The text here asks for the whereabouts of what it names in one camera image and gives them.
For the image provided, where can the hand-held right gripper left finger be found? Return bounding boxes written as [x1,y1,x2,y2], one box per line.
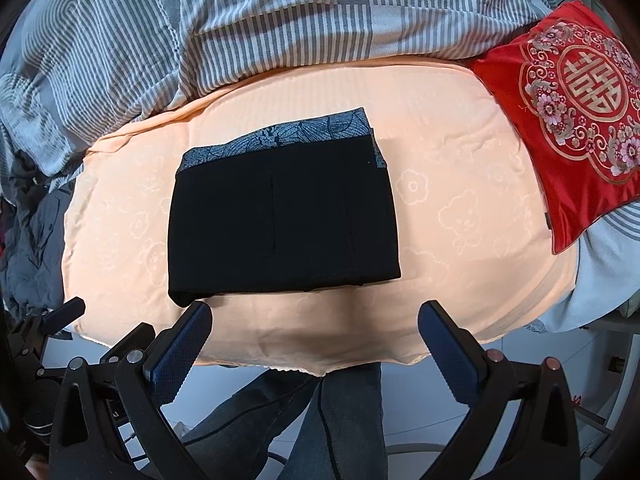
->
[48,301,213,480]

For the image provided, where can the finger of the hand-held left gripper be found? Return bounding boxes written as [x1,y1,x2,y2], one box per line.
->
[42,297,86,333]
[100,324,157,365]

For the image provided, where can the light blue bed sheet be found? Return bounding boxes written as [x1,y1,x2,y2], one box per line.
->
[530,200,640,333]

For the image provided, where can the red embroidered pillow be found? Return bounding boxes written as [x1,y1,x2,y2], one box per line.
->
[465,0,640,255]

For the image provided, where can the grey white striped quilt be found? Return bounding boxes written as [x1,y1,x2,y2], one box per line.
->
[0,0,561,181]

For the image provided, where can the white metal stand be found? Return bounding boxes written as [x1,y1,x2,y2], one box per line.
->
[575,305,640,456]

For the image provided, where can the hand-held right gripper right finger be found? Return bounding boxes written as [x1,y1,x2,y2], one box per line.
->
[418,301,581,480]

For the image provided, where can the person's right leg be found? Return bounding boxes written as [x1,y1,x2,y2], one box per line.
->
[295,362,388,480]

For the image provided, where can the grey crumpled clothing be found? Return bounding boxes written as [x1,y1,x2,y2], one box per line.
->
[0,150,76,317]

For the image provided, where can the peach embossed bed blanket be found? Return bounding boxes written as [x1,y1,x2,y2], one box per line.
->
[61,55,576,376]

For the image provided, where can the black pants with patterned waistband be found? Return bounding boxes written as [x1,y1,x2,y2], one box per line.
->
[167,106,402,308]

